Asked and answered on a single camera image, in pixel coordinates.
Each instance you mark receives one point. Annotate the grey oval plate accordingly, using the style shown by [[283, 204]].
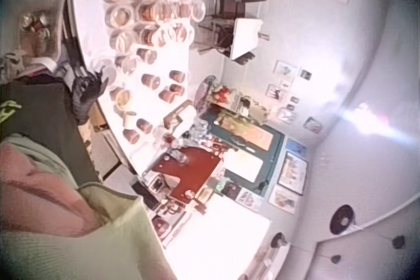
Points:
[[202, 91]]

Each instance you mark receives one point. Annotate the dark wooden chair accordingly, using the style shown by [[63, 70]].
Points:
[[226, 4]]

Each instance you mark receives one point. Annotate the small blue picture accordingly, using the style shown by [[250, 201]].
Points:
[[297, 148]]

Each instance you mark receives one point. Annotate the person's right fingers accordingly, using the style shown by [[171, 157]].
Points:
[[95, 83]]

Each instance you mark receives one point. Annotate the cluster of small bottles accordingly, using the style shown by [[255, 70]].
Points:
[[193, 135]]

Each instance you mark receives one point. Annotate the scattered brown paper cups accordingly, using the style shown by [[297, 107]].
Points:
[[151, 80]]

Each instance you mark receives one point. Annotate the group of small wall pictures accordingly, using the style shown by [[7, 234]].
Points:
[[288, 96]]

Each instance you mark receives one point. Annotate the group of clear lidded containers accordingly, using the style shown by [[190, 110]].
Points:
[[154, 1]]

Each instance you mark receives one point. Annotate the black framed picture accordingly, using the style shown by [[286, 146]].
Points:
[[293, 173]]

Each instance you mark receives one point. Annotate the white square board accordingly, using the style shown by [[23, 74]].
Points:
[[245, 37]]

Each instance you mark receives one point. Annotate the red flat board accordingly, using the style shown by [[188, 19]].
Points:
[[193, 165]]

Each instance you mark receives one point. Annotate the shelf with red decorations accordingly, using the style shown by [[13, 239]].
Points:
[[236, 103]]

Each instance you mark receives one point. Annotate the pile of folded cloths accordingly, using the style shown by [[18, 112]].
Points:
[[23, 65]]

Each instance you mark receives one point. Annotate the under-counter cabinet with drawers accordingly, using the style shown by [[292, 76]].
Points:
[[108, 149]]

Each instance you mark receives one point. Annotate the teal framed notice board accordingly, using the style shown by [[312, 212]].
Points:
[[272, 149]]

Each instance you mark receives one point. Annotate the small black wall disc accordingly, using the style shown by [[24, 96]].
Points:
[[398, 242], [336, 258]]

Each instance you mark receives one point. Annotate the clear round plastic lid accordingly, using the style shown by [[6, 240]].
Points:
[[106, 67]]

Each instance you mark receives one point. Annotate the person's right hand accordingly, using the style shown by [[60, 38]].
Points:
[[82, 96]]

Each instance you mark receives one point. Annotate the grey plastic bin with items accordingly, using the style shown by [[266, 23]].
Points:
[[36, 21]]

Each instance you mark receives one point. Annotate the low shelf with framed prints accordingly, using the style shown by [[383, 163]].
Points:
[[167, 214]]

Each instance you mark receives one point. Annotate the brown cardboard box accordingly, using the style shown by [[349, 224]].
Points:
[[175, 114]]

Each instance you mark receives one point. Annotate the clear container with yellow food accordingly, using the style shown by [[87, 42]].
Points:
[[123, 99]]

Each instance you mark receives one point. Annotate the white paper cup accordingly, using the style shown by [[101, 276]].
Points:
[[130, 120]]

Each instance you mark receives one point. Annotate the unframed pale picture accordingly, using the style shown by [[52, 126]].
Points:
[[283, 197]]

